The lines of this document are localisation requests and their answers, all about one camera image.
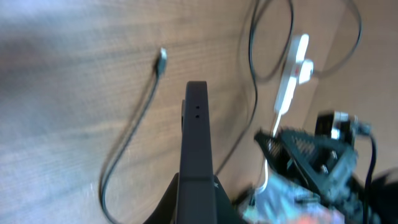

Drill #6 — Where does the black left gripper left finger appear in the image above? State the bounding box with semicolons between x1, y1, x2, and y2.
144;173;179;224

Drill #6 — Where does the white power strip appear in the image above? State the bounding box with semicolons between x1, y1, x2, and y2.
274;34;310;115

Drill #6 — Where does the black Galaxy smartphone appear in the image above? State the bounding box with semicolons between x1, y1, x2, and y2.
175;81;217;224

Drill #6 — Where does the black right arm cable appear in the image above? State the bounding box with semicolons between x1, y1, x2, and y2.
362;133;377;224

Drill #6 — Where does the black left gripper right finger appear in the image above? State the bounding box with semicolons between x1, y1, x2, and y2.
214;176;245;224

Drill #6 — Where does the black charger cable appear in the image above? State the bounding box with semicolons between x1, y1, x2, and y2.
98;0;363;224

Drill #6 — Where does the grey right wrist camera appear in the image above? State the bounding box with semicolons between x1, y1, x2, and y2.
315;110;372;146

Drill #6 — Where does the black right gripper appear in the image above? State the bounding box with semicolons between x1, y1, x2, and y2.
254;129;382;223

